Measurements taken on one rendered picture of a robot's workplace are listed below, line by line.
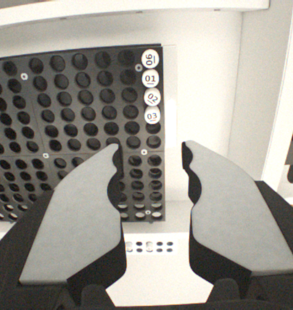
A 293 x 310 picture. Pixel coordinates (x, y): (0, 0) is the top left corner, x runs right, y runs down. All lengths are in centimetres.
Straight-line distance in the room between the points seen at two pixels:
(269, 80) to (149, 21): 12
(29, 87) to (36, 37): 8
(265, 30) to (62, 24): 18
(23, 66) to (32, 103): 3
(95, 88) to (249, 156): 15
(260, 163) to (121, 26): 18
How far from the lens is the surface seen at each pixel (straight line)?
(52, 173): 24
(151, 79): 18
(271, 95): 20
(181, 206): 32
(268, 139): 20
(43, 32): 27
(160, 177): 23
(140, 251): 48
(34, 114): 22
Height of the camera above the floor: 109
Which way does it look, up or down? 60 degrees down
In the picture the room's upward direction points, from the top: 179 degrees counter-clockwise
